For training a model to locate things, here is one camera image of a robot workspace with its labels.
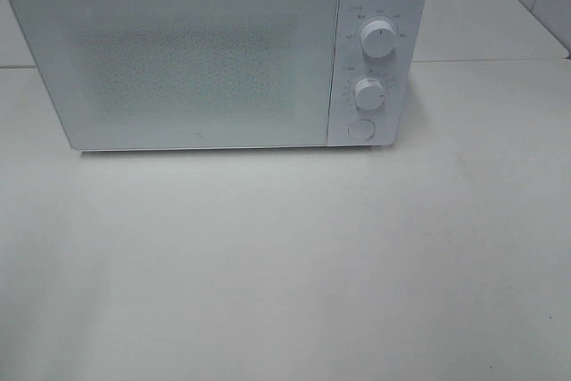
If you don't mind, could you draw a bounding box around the round white door button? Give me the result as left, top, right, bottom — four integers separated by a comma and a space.
348, 120, 376, 141

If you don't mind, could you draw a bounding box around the white timer knob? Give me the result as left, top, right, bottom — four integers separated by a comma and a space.
353, 78, 386, 111

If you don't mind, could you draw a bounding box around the white microwave door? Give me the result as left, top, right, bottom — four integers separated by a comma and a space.
10, 0, 337, 151

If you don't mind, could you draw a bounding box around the upper white power knob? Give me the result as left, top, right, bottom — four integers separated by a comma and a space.
360, 18, 396, 59

